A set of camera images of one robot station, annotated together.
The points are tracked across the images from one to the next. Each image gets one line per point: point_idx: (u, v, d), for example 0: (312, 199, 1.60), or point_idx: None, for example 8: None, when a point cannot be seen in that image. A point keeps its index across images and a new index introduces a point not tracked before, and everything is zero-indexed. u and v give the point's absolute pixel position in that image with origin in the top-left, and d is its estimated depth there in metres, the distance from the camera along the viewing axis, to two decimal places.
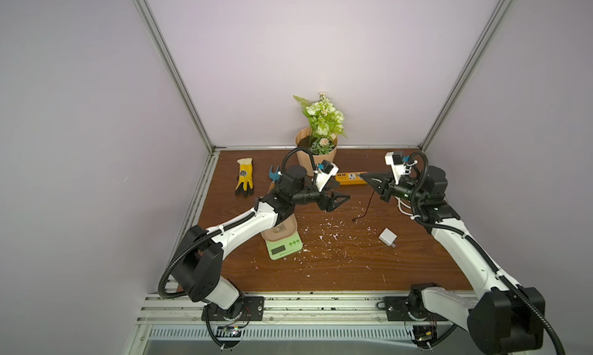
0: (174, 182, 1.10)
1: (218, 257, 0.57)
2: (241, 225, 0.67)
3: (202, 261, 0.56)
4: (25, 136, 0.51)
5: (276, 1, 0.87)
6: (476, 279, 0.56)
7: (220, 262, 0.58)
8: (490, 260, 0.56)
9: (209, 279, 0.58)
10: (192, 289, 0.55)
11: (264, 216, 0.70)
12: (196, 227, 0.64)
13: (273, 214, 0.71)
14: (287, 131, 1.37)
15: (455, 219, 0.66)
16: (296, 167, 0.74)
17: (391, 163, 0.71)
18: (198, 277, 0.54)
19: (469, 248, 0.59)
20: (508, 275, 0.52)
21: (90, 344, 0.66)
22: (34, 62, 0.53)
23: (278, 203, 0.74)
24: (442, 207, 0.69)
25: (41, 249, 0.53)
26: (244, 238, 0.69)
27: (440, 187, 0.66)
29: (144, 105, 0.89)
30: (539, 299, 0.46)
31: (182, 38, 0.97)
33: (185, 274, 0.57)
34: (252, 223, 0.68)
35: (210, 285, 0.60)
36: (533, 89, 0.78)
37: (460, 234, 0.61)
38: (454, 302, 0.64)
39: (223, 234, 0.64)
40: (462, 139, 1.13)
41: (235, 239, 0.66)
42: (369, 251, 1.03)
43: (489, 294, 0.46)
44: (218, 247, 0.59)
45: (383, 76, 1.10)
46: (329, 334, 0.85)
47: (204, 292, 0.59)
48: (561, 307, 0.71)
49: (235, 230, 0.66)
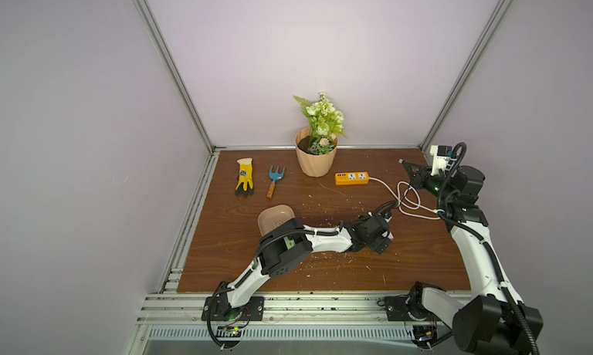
0: (174, 182, 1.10)
1: (305, 253, 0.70)
2: (327, 238, 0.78)
3: (293, 251, 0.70)
4: (24, 136, 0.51)
5: (277, 2, 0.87)
6: (477, 284, 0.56)
7: (304, 258, 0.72)
8: (499, 270, 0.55)
9: (286, 267, 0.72)
10: (272, 267, 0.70)
11: (343, 240, 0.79)
12: (296, 220, 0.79)
13: (349, 242, 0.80)
14: (287, 131, 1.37)
15: (481, 224, 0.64)
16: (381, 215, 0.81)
17: (435, 153, 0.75)
18: (281, 261, 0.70)
19: (482, 254, 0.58)
20: (512, 290, 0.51)
21: (91, 344, 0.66)
22: (34, 62, 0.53)
23: (354, 235, 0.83)
24: (471, 210, 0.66)
25: (39, 249, 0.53)
26: (323, 247, 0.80)
27: (472, 187, 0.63)
29: (144, 105, 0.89)
30: (536, 320, 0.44)
31: (182, 38, 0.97)
33: (273, 253, 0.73)
34: (334, 239, 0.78)
35: (286, 270, 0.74)
36: (534, 89, 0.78)
37: (479, 238, 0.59)
38: (447, 302, 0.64)
39: (313, 236, 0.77)
40: (462, 139, 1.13)
41: (319, 245, 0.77)
42: (369, 251, 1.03)
43: (482, 296, 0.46)
44: (308, 244, 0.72)
45: (383, 76, 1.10)
46: (329, 334, 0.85)
47: (278, 274, 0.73)
48: (560, 307, 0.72)
49: (323, 238, 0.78)
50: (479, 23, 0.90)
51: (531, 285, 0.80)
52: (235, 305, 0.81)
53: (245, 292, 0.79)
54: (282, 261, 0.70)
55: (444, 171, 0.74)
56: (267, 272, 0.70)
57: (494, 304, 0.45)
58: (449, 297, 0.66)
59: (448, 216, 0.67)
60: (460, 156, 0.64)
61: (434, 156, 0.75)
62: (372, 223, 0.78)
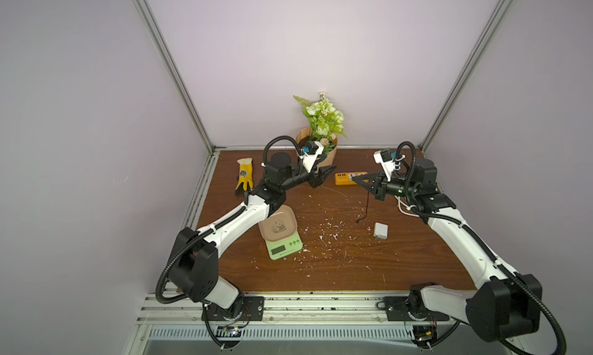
0: (174, 181, 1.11)
1: (213, 257, 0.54)
2: (232, 222, 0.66)
3: (198, 263, 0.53)
4: (26, 137, 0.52)
5: (276, 2, 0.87)
6: (475, 269, 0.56)
7: (217, 259, 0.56)
8: (488, 249, 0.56)
9: (208, 277, 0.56)
10: (193, 289, 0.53)
11: (256, 207, 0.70)
12: (185, 228, 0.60)
13: (266, 206, 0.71)
14: (287, 131, 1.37)
15: (451, 207, 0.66)
16: (279, 156, 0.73)
17: (381, 161, 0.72)
18: (195, 278, 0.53)
19: (465, 238, 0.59)
20: (506, 265, 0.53)
21: (90, 344, 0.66)
22: (35, 62, 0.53)
23: (268, 194, 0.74)
24: (438, 197, 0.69)
25: (40, 249, 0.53)
26: (238, 232, 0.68)
27: (429, 175, 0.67)
29: (144, 105, 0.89)
30: (537, 287, 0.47)
31: (183, 38, 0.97)
33: (183, 275, 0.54)
34: (244, 218, 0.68)
35: (209, 284, 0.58)
36: (533, 89, 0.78)
37: (457, 222, 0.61)
38: (451, 297, 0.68)
39: (216, 233, 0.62)
40: (462, 139, 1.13)
41: (229, 235, 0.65)
42: (368, 251, 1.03)
43: (489, 283, 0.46)
44: (212, 246, 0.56)
45: (383, 76, 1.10)
46: (330, 334, 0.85)
47: (204, 291, 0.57)
48: (562, 307, 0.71)
49: (228, 228, 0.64)
50: (479, 23, 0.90)
51: None
52: (228, 306, 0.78)
53: (216, 300, 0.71)
54: (197, 277, 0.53)
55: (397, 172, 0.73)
56: (191, 295, 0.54)
57: (500, 286, 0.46)
58: (450, 292, 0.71)
59: (421, 209, 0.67)
60: (413, 159, 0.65)
61: (382, 164, 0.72)
62: (270, 170, 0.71)
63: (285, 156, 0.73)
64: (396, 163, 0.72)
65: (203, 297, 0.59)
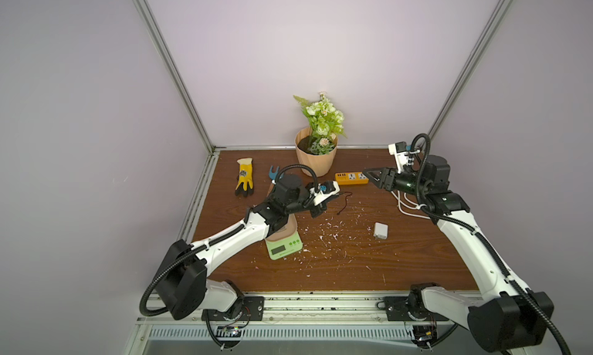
0: (174, 182, 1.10)
1: (201, 275, 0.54)
2: (228, 241, 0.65)
3: (184, 280, 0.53)
4: (24, 137, 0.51)
5: (276, 2, 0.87)
6: (484, 281, 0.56)
7: (205, 278, 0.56)
8: (502, 262, 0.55)
9: (194, 296, 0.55)
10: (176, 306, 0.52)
11: (256, 230, 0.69)
12: (181, 241, 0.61)
13: (266, 225, 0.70)
14: (287, 131, 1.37)
15: (464, 211, 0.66)
16: (292, 177, 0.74)
17: (394, 153, 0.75)
18: (181, 298, 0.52)
19: (478, 245, 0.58)
20: (518, 280, 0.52)
21: (89, 345, 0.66)
22: (34, 62, 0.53)
23: (270, 214, 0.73)
24: (450, 198, 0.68)
25: (39, 249, 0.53)
26: (232, 251, 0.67)
27: (442, 173, 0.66)
29: (144, 105, 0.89)
30: (547, 304, 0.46)
31: (182, 38, 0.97)
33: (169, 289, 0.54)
34: (241, 238, 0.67)
35: (194, 302, 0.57)
36: (534, 88, 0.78)
37: (470, 229, 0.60)
38: (453, 300, 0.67)
39: (209, 249, 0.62)
40: (462, 138, 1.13)
41: (222, 254, 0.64)
42: (369, 251, 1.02)
43: (498, 299, 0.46)
44: (201, 264, 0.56)
45: (383, 76, 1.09)
46: (329, 334, 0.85)
47: (188, 309, 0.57)
48: (561, 306, 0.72)
49: (222, 245, 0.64)
50: (479, 23, 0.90)
51: (535, 285, 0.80)
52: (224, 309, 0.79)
53: (212, 304, 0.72)
54: (182, 295, 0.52)
55: (408, 168, 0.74)
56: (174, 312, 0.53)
57: (509, 303, 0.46)
58: (452, 295, 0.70)
59: (432, 209, 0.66)
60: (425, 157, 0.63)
61: (394, 154, 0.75)
62: (281, 190, 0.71)
63: (298, 180, 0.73)
64: (408, 157, 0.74)
65: (188, 315, 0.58)
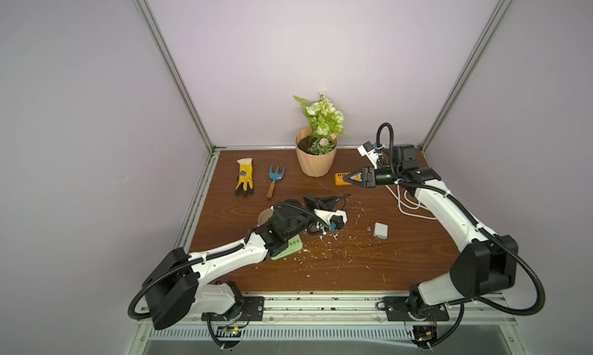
0: (174, 181, 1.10)
1: (191, 289, 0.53)
2: (223, 258, 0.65)
3: (174, 292, 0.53)
4: (24, 137, 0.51)
5: (276, 2, 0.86)
6: (458, 234, 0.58)
7: (194, 293, 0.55)
8: (470, 214, 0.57)
9: (181, 308, 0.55)
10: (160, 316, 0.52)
11: (254, 251, 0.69)
12: (180, 250, 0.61)
13: (263, 250, 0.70)
14: (287, 131, 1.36)
15: (437, 180, 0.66)
16: (289, 207, 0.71)
17: (364, 153, 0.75)
18: (167, 306, 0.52)
19: (450, 205, 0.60)
20: (486, 227, 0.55)
21: (89, 344, 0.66)
22: (34, 62, 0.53)
23: (270, 238, 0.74)
24: (423, 170, 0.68)
25: (39, 248, 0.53)
26: (227, 268, 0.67)
27: (408, 152, 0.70)
29: (143, 104, 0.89)
30: (513, 245, 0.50)
31: (182, 38, 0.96)
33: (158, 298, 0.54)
34: (237, 257, 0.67)
35: (179, 314, 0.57)
36: (534, 87, 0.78)
37: (442, 193, 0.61)
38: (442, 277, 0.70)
39: (205, 264, 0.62)
40: (462, 137, 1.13)
41: (218, 270, 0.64)
42: (369, 251, 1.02)
43: (470, 245, 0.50)
44: (194, 276, 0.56)
45: (384, 76, 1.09)
46: (329, 334, 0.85)
47: (173, 319, 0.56)
48: (560, 306, 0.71)
49: (218, 262, 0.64)
50: (479, 23, 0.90)
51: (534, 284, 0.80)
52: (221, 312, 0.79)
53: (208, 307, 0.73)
54: (169, 305, 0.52)
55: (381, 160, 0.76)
56: (157, 322, 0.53)
57: (481, 248, 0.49)
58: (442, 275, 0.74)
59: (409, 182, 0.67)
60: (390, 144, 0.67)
61: (367, 155, 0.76)
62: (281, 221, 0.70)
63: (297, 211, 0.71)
64: (377, 153, 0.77)
65: (171, 324, 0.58)
